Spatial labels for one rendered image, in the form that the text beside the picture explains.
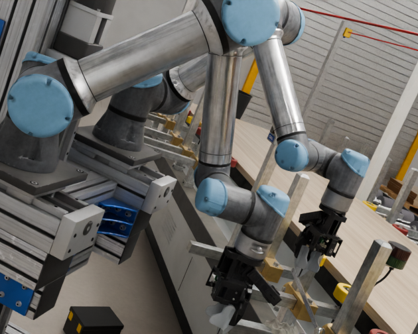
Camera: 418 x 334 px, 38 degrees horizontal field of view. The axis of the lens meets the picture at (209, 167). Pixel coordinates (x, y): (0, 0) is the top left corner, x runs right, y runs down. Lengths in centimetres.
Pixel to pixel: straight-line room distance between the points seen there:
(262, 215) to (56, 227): 42
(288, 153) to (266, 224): 23
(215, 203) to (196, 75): 62
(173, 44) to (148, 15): 813
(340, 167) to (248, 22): 56
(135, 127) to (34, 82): 67
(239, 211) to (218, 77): 29
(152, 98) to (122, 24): 752
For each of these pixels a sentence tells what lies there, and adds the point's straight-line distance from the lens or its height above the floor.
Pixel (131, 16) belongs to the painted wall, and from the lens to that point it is 926.
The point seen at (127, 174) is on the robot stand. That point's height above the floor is 98.
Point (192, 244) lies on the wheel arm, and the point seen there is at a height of 82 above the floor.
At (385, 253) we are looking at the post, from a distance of 155.
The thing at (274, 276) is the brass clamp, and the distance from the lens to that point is 197.
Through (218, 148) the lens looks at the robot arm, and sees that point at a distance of 136.
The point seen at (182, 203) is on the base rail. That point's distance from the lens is 282.
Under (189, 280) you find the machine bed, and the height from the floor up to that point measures 23.
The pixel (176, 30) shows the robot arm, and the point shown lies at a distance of 116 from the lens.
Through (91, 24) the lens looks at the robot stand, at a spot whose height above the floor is 135.
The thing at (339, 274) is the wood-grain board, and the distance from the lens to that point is 198.
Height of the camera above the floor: 146
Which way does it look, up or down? 12 degrees down
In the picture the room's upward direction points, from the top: 22 degrees clockwise
